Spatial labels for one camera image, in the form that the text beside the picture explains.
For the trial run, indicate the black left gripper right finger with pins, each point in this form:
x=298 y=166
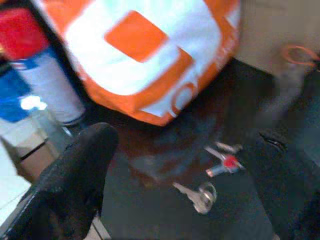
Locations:
x=280 y=185

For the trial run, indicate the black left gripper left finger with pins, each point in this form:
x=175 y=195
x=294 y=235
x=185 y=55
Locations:
x=75 y=175

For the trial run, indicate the keys with red tag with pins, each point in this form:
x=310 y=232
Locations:
x=226 y=160

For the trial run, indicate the cardboard box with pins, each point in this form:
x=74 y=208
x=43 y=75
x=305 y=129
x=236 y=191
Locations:
x=30 y=152

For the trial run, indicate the red white blue can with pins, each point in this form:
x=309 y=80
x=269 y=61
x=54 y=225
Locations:
x=35 y=65

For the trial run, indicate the orange and white bag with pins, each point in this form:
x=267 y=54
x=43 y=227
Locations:
x=150 y=60

